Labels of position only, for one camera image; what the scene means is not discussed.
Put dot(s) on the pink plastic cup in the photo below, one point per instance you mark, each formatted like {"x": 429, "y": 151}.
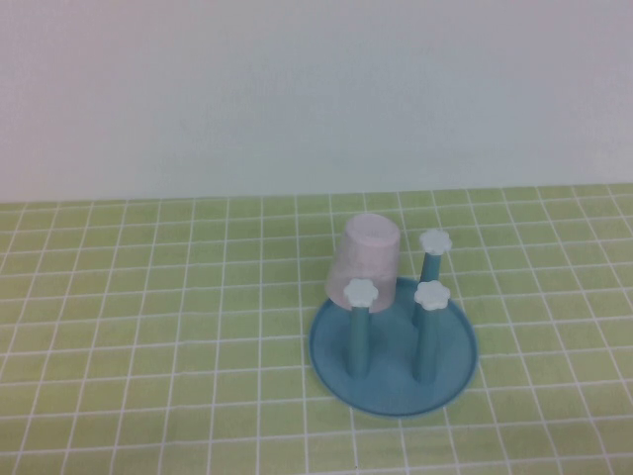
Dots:
{"x": 366, "y": 257}

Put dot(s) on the green checked table mat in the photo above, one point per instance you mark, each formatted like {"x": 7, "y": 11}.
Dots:
{"x": 148, "y": 321}

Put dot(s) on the blue cup stand white caps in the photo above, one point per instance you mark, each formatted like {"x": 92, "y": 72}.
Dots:
{"x": 390, "y": 386}

